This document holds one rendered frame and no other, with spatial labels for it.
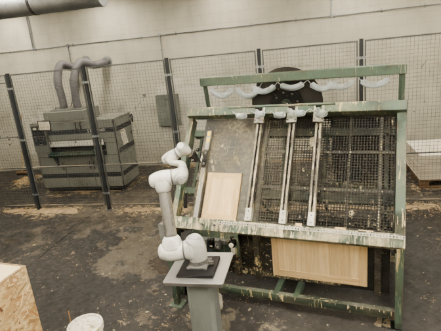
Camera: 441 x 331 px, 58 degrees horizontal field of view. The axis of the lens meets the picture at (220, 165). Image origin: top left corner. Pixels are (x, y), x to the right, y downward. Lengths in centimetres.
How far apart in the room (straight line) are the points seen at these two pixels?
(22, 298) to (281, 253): 233
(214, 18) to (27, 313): 697
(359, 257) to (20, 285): 279
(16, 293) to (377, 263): 290
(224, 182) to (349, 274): 148
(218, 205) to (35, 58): 742
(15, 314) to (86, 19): 765
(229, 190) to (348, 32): 534
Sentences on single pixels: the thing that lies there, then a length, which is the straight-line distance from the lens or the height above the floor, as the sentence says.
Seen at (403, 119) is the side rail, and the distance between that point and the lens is 396.
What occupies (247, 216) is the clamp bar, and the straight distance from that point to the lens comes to 384.
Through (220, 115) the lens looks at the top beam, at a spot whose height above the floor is 183.
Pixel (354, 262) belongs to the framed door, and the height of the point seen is 49.
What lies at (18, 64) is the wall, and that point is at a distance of 1086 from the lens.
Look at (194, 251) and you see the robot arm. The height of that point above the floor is 94.
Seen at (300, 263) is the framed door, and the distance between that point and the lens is 412.
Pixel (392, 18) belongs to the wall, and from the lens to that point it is 874.
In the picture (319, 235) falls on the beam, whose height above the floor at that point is 85.
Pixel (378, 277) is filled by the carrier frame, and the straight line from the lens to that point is 403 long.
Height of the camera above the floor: 251
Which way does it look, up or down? 16 degrees down
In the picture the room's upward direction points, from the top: 6 degrees counter-clockwise
